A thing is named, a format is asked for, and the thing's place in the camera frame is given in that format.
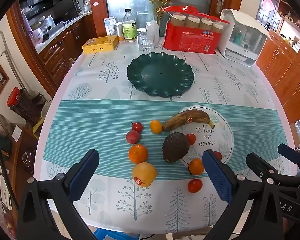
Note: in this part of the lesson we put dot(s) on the orange mandarin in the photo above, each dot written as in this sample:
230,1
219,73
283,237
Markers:
138,153
195,167

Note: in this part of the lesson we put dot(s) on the dark green scalloped plate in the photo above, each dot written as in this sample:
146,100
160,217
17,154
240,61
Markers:
160,73

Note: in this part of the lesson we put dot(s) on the white carton box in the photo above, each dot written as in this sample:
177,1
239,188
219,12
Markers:
110,26

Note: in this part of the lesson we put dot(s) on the white plastic squeeze bottle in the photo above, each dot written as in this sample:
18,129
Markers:
153,31

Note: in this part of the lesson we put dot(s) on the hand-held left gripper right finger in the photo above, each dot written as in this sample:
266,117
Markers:
218,177

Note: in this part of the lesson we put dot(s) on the small yellow-orange kumquat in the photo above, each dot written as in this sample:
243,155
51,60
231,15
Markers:
156,126

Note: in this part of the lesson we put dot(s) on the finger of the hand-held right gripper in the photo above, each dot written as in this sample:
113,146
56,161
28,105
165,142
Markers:
258,163
290,151

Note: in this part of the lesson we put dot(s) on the dark avocado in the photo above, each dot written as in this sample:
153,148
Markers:
174,147

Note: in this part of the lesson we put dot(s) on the small red cherry tomato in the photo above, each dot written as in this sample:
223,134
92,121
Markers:
191,139
218,155

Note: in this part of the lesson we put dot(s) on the wooden side cabinet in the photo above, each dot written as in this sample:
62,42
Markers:
287,77

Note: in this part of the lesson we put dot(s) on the wooden kitchen counter cabinet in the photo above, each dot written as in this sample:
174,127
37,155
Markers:
62,46

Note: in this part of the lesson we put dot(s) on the blue box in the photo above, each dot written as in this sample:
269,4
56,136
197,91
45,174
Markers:
107,234

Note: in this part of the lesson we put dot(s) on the spotted brown banana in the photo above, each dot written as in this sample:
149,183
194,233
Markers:
185,120

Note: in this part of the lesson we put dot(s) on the red paper cup bag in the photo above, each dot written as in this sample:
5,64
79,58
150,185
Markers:
193,36

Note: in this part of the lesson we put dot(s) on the clear drinking glass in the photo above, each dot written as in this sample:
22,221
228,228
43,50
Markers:
145,42

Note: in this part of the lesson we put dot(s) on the dark patterned bowl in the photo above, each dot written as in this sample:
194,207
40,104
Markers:
28,158

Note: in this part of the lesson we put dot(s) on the large yellow-orange stickered orange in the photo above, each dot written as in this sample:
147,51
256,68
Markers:
144,174

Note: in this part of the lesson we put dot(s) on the yellow tin box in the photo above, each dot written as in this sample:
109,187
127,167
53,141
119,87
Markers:
100,45

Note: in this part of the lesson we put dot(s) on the stemmed red cherry tomato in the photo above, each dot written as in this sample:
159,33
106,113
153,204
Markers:
137,127

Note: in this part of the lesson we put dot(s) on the clear bottle green label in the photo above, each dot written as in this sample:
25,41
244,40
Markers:
129,27

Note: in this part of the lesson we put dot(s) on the white countertop appliance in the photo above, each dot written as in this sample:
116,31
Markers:
242,40

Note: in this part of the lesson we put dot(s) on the dull pinkish red fruit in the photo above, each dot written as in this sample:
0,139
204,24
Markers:
133,137

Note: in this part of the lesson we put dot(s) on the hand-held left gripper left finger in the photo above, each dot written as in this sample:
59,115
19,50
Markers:
83,176

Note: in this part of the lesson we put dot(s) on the red lidded jar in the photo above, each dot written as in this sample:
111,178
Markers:
21,105

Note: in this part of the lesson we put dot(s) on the small metal can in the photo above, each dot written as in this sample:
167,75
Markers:
118,32

